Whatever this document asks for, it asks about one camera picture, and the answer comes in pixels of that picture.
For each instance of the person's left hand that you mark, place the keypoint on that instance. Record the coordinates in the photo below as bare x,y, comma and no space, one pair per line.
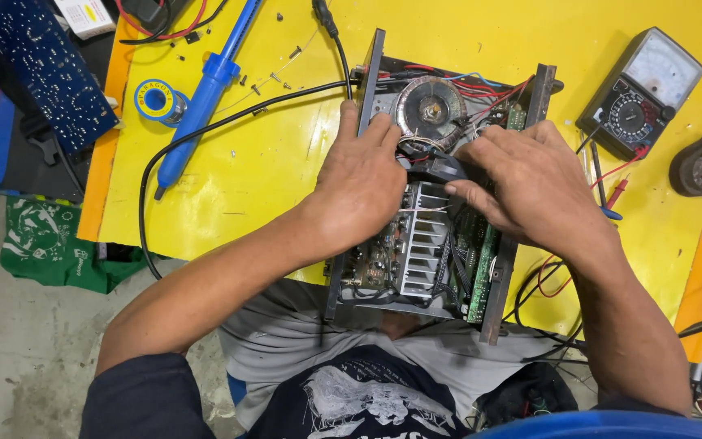
351,189

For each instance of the person's right hand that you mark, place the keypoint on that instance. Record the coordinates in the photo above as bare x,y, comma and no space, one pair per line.
534,183

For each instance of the black cooling fan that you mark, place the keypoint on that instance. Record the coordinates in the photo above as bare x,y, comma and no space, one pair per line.
433,166

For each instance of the black multimeter probe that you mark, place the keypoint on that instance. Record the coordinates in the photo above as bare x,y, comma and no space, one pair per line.
596,171

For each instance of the red multimeter probe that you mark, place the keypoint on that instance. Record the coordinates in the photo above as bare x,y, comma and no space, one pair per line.
618,192

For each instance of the silver finned heat sink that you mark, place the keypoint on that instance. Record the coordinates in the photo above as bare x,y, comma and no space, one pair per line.
422,250

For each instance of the open amplifier chassis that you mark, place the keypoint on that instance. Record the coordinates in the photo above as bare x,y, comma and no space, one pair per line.
387,286

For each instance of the green circuit board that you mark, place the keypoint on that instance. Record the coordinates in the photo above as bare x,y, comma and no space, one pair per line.
480,274

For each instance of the round toroidal transformer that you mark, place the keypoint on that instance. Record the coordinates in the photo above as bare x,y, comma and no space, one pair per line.
430,110

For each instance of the scattered small screws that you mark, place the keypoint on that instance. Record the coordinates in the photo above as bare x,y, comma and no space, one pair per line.
255,89

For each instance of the black analog multimeter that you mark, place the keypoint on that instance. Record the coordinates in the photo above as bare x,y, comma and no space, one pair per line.
640,91

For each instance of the person's grey shorts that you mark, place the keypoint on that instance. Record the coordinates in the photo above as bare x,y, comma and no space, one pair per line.
302,341

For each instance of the blue desoldering pump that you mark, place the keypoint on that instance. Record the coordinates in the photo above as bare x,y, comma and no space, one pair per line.
205,91

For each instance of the black bag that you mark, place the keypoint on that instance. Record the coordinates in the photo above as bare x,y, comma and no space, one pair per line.
528,390

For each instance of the person's dark printed shirt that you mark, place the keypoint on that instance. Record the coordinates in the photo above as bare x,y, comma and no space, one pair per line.
339,396

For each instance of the red and black leads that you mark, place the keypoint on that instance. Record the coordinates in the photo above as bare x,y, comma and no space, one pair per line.
162,33

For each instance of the blue plastic rim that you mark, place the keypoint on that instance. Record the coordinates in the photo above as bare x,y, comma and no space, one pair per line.
601,425

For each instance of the green printed cloth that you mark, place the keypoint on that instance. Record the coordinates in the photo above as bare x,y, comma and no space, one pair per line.
52,244

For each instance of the white cardboard box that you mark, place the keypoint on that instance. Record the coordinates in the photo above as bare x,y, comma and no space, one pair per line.
86,15

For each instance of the large blue circuit board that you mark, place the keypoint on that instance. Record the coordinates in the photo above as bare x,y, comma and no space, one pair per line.
46,67

